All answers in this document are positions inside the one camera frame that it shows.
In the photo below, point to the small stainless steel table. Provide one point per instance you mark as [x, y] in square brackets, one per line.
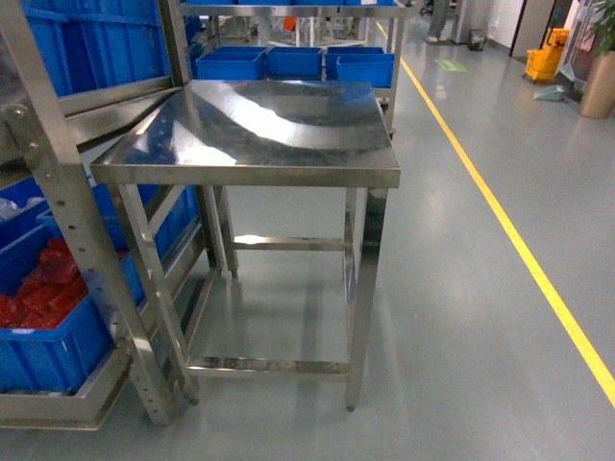
[216, 134]

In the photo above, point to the stainless steel flow rack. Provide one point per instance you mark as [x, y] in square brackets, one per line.
[39, 138]

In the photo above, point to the blue bin with red parts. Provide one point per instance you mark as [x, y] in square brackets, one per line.
[52, 334]

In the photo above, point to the yellow mop bucket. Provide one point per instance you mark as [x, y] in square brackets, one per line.
[542, 63]

